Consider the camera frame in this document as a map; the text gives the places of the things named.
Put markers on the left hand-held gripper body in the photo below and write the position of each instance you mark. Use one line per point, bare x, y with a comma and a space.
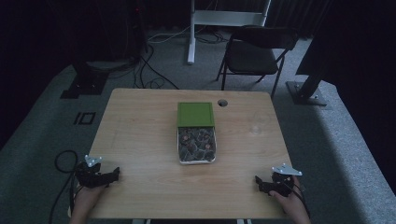
88, 175

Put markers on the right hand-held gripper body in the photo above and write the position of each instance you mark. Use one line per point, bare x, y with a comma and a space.
284, 180

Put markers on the person's right hand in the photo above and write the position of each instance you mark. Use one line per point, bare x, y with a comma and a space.
289, 202

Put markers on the person's left hand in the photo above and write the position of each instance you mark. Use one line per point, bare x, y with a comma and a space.
88, 199

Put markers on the clear glass cup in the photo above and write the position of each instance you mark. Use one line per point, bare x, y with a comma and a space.
259, 123

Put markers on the metal tray with contents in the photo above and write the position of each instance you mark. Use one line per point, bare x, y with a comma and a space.
196, 144

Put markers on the black stand with flat base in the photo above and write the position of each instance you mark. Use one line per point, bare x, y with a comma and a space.
85, 82

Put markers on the green box lid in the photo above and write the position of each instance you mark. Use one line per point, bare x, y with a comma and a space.
195, 114

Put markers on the black folding chair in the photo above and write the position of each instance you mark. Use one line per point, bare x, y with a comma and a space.
253, 56

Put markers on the white metal stand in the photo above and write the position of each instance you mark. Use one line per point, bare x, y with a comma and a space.
214, 17

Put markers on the black stand with base plate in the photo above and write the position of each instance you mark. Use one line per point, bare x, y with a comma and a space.
311, 84

